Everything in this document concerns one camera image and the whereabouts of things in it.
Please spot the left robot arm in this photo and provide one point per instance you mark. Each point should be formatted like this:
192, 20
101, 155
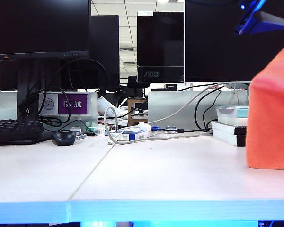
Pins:
248, 21

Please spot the white blue carton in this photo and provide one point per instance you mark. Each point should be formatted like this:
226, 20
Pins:
132, 136

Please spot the white teal box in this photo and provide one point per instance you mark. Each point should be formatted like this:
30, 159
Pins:
229, 116

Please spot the black monitor thin bezel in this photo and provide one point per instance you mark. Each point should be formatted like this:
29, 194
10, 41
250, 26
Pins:
38, 23

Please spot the white plastic bottle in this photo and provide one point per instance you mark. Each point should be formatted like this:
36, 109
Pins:
104, 104

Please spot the black monitor stand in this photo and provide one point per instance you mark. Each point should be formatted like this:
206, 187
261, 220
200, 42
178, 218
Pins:
26, 78

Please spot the black computer keyboard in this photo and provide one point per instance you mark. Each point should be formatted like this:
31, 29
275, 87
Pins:
9, 134

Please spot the black AOC monitor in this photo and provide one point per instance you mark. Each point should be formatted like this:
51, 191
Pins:
161, 42

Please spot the black computer mouse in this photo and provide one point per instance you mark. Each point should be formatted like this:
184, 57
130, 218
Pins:
62, 138

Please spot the large black monitor white edge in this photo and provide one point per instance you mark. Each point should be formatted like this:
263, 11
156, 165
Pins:
215, 47

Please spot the grey desk partition panel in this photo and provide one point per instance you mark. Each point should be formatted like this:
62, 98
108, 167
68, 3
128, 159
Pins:
2, 106
170, 106

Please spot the green white small box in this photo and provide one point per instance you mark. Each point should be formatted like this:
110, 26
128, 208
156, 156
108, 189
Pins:
98, 130

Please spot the orange microfiber rag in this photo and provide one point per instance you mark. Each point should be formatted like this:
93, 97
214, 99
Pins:
269, 118

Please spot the white adapter block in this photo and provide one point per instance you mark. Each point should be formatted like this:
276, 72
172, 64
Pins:
144, 126

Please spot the wooden shelf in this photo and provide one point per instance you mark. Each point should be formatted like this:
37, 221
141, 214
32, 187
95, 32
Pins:
130, 113

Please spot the white box purple label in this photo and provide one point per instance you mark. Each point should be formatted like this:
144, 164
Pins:
73, 104

